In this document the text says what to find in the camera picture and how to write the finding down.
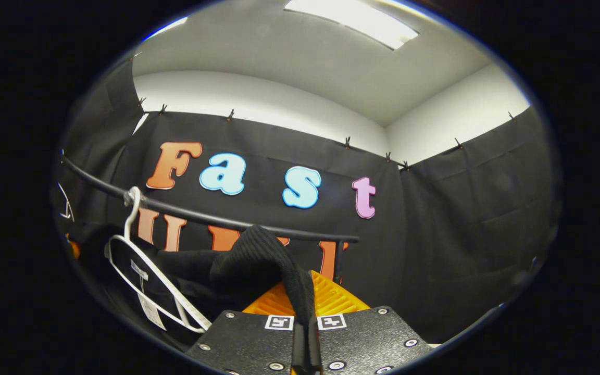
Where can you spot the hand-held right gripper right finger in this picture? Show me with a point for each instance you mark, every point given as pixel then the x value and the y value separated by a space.
pixel 367 338

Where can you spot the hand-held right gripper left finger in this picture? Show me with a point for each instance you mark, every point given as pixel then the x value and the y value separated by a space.
pixel 248 344

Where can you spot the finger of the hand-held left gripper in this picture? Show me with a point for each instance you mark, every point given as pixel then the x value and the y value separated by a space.
pixel 73 248

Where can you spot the white hanger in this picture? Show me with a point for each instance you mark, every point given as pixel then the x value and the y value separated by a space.
pixel 70 207
pixel 133 194

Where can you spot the black knitted jacket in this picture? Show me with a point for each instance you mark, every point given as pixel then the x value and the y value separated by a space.
pixel 258 255

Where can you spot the black clothes rack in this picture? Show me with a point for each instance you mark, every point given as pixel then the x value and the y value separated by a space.
pixel 300 235

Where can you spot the white paper garment tag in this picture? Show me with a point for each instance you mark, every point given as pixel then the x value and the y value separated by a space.
pixel 151 312

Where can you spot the row of black backdrop clips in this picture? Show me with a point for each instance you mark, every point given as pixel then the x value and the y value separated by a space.
pixel 231 115

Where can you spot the small ceiling light panel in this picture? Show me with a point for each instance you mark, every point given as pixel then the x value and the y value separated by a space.
pixel 170 26

